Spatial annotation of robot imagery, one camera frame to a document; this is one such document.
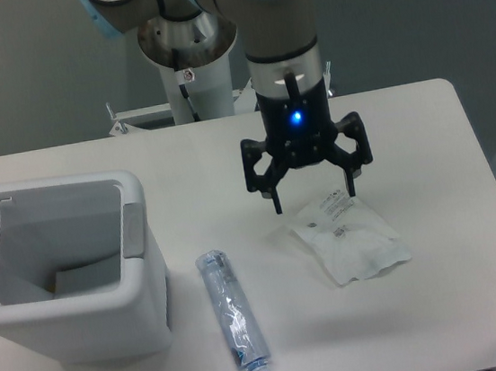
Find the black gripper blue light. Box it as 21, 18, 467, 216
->
233, 72, 378, 219

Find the white plastic wrapper bag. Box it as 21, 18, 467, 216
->
261, 177, 415, 296

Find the crushed clear plastic bottle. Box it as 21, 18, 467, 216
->
196, 250, 270, 371

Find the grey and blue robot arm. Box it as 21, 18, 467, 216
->
79, 0, 373, 200

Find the white open trash can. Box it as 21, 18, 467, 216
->
0, 170, 173, 364

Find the white metal base frame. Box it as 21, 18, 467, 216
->
102, 60, 338, 138

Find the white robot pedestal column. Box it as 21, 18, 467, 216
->
137, 12, 237, 125

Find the black cable on pedestal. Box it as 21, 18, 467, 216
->
170, 45, 201, 125

